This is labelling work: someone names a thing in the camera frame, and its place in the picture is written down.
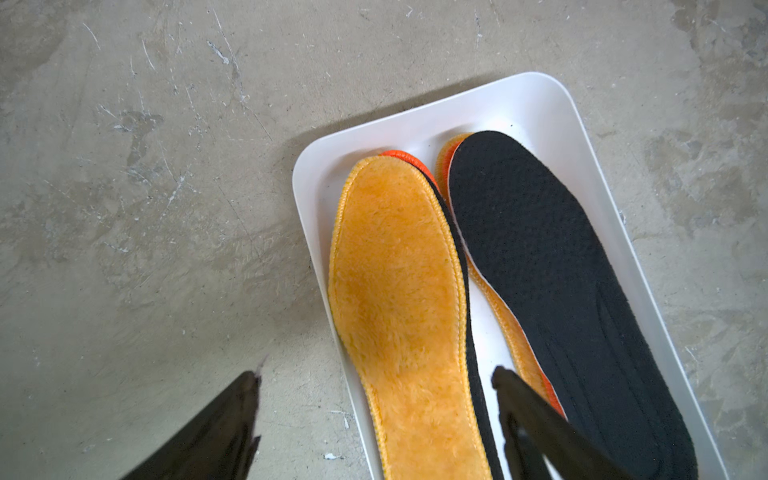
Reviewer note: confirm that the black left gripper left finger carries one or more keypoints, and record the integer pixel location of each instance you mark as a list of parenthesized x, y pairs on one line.
[(218, 443)]

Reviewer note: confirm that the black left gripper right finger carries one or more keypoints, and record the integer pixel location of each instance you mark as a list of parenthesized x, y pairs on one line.
[(537, 437)]

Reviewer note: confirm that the white plastic storage tray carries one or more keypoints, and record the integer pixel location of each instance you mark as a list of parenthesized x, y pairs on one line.
[(539, 112)]

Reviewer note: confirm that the black insole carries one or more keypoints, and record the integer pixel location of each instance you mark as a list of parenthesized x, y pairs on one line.
[(531, 240), (475, 384)]

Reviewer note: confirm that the red white patterned insole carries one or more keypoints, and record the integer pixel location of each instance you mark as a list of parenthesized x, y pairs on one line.
[(412, 160)]

